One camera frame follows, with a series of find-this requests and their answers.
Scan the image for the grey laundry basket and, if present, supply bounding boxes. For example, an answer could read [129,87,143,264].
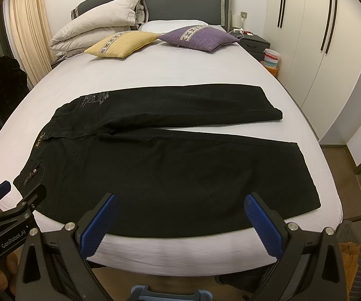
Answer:
[336,220,361,300]

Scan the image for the yellow patterned cushion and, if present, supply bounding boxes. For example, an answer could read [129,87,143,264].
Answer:
[85,31,160,58]

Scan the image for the folded beige duvet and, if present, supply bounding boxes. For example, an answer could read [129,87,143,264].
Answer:
[49,0,149,55]

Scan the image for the black denim pants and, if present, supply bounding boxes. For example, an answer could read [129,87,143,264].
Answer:
[14,84,321,239]

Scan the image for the purple patterned cushion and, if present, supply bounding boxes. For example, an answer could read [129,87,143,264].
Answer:
[159,25,239,52]

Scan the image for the dark grey padded headboard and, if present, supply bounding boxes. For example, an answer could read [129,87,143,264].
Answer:
[70,0,234,32]

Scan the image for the person's left hand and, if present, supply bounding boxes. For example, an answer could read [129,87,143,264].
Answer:
[0,251,19,295]

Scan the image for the white wardrobe with black handles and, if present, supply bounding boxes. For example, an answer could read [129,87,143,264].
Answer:
[264,0,361,145]

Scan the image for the beige curtain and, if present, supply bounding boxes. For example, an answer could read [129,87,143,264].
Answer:
[8,0,55,86]

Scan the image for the white pillow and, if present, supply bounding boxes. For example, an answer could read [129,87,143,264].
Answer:
[139,20,208,34]

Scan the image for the dark grey nightstand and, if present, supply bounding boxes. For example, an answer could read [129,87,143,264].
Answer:
[229,31,270,61]

